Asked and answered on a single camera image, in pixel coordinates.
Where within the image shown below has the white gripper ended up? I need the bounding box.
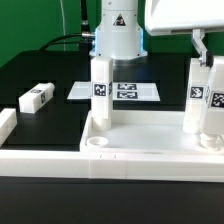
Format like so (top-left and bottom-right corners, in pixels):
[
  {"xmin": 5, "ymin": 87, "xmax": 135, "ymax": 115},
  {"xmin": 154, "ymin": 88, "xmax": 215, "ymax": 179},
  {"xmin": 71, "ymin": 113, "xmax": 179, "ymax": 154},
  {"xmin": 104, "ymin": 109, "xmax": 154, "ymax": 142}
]
[{"xmin": 145, "ymin": 0, "xmax": 224, "ymax": 67}]

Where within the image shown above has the white desk tabletop panel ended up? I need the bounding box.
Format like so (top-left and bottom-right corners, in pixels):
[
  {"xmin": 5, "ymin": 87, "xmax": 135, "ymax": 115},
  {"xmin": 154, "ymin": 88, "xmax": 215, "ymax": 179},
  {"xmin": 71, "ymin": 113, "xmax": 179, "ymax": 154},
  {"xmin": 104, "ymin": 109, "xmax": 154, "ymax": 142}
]
[{"xmin": 80, "ymin": 110, "xmax": 224, "ymax": 155}]

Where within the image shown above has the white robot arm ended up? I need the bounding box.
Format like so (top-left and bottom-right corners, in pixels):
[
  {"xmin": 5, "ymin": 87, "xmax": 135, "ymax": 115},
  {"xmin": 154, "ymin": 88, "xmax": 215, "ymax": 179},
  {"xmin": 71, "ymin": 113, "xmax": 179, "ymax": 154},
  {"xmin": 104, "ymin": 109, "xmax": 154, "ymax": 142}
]
[{"xmin": 90, "ymin": 0, "xmax": 224, "ymax": 67}]

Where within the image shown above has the white marker sheet with tags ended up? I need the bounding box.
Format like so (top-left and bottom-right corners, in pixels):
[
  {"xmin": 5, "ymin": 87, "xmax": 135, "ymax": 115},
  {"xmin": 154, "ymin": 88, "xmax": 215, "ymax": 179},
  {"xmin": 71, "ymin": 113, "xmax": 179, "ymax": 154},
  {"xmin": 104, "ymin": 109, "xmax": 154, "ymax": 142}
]
[{"xmin": 67, "ymin": 82, "xmax": 160, "ymax": 102}]

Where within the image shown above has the white U-shaped obstacle fence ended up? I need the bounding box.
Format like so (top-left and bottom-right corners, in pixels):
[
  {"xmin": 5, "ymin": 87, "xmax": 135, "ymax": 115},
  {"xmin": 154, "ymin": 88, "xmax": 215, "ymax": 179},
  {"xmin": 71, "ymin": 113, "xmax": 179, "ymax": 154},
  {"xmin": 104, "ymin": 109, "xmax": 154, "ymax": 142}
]
[{"xmin": 0, "ymin": 108, "xmax": 224, "ymax": 183}]

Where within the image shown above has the black cable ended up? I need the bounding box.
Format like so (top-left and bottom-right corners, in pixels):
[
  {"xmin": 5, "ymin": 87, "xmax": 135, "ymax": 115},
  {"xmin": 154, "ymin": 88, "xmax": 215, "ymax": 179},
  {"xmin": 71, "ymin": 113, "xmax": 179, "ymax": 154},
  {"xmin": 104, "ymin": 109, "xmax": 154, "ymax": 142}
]
[{"xmin": 39, "ymin": 0, "xmax": 98, "ymax": 52}]

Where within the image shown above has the white thin cable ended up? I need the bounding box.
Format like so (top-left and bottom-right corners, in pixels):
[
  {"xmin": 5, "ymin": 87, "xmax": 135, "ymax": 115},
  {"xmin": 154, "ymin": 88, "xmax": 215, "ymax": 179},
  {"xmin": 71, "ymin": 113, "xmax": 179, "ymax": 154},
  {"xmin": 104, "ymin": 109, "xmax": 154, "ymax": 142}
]
[{"xmin": 59, "ymin": 0, "xmax": 66, "ymax": 52}]

